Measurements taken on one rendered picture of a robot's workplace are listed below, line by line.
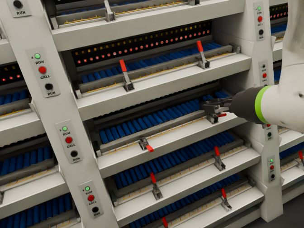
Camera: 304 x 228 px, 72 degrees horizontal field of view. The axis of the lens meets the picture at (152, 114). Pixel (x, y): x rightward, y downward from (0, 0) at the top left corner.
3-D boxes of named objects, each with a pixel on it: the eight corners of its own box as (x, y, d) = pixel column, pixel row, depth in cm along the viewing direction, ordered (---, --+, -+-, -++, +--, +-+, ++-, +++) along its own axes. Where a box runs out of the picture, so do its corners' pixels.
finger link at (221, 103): (237, 111, 61) (233, 112, 60) (210, 111, 71) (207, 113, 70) (234, 98, 60) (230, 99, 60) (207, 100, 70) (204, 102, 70)
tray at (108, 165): (254, 118, 81) (259, 98, 75) (102, 179, 65) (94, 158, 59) (220, 95, 96) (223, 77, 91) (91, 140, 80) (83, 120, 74)
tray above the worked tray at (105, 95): (249, 69, 76) (257, 29, 67) (82, 121, 59) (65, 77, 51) (214, 53, 91) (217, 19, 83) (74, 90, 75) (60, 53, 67)
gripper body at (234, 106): (242, 123, 54) (220, 120, 63) (267, 113, 56) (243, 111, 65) (235, 95, 53) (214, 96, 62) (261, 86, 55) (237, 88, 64)
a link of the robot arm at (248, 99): (280, 77, 50) (250, 87, 47) (289, 123, 51) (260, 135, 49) (260, 80, 56) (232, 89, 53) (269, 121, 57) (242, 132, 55)
